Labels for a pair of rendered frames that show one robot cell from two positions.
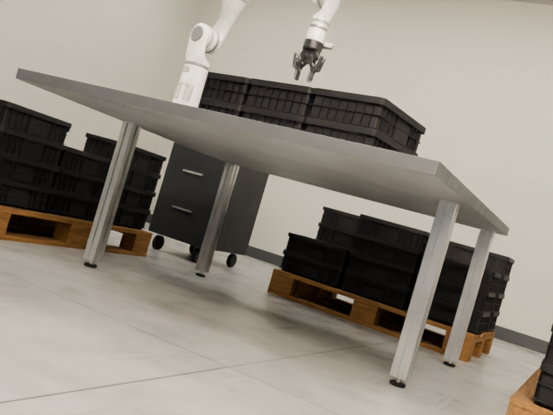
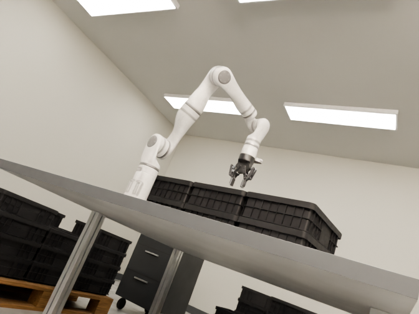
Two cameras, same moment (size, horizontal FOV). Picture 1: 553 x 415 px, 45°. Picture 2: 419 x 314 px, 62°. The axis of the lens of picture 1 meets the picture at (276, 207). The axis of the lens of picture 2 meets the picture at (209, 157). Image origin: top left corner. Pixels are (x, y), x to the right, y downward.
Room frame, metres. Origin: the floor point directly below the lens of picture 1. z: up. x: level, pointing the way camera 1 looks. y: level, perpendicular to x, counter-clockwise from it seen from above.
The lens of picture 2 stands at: (1.00, 0.03, 0.56)
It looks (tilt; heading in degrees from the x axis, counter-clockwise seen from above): 18 degrees up; 7
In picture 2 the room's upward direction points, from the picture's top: 21 degrees clockwise
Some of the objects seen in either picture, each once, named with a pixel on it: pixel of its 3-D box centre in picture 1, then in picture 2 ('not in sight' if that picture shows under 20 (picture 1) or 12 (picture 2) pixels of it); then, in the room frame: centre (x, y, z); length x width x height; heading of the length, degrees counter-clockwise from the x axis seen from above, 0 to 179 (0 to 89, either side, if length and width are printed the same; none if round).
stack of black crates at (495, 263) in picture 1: (468, 285); not in sight; (4.04, -1.25, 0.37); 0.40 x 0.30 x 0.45; 64
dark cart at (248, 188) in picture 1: (211, 196); (163, 271); (4.66, 0.46, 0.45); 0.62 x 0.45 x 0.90; 153
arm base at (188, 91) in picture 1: (190, 90); (141, 186); (2.48, 0.43, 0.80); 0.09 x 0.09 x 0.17; 65
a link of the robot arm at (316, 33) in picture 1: (318, 36); (251, 152); (2.57, 0.03, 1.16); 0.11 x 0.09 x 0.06; 144
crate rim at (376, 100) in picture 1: (370, 111); (295, 216); (2.50, -0.24, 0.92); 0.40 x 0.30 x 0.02; 145
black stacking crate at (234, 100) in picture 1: (244, 103); (188, 203); (2.84, 0.25, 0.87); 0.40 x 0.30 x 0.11; 145
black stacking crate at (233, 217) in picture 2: (295, 138); (227, 235); (2.67, 0.01, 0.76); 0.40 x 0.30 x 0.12; 145
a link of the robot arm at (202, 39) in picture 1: (202, 48); (154, 154); (2.48, 0.43, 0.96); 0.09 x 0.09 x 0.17; 52
